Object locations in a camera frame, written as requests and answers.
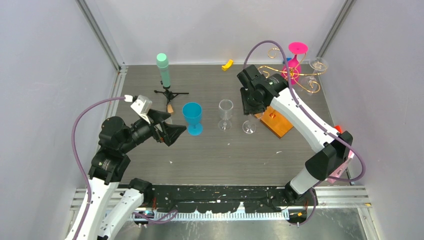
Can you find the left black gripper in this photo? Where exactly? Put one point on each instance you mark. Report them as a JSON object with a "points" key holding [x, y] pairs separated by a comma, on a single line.
{"points": [[169, 132]]}

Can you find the red small block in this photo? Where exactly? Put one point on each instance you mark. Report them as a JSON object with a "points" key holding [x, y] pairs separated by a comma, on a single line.
{"points": [[338, 128]]}

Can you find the pink wine glass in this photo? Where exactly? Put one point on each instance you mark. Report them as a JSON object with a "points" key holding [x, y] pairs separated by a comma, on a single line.
{"points": [[295, 69]]}

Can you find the yellow curved block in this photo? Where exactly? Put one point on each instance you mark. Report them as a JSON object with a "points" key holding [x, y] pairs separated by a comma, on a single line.
{"points": [[228, 65]]}

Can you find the small wooden blocks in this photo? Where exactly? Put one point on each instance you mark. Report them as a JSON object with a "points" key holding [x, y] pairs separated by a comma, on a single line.
{"points": [[170, 109]]}

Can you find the black front rail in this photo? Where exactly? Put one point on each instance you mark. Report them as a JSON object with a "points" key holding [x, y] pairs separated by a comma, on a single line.
{"points": [[218, 199]]}

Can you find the pink dustpan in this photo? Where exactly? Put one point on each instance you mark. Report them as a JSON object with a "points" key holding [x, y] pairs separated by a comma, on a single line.
{"points": [[341, 169]]}

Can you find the orange wooden rack base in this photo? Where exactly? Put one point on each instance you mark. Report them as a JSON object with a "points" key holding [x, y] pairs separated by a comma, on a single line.
{"points": [[276, 122]]}

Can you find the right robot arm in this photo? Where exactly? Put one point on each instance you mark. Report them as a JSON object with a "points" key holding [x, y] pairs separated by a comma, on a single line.
{"points": [[331, 148]]}

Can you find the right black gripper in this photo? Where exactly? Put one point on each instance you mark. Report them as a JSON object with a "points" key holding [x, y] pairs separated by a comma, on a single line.
{"points": [[248, 109]]}

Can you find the black tripod stand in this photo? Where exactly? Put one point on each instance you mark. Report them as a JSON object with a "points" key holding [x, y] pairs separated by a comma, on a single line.
{"points": [[169, 95]]}

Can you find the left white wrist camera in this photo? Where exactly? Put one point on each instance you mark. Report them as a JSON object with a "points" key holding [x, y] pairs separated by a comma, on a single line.
{"points": [[140, 104]]}

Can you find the mint green microphone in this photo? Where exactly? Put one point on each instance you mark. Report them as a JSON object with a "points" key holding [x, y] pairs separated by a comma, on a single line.
{"points": [[162, 63]]}

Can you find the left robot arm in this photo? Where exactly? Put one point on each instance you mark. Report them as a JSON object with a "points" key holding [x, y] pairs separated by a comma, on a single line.
{"points": [[108, 166]]}

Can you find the clear plain wine glass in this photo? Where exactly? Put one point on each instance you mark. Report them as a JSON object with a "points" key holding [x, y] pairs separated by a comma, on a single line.
{"points": [[225, 108]]}

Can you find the blue wine glass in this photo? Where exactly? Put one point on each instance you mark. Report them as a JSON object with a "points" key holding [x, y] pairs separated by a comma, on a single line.
{"points": [[192, 113]]}

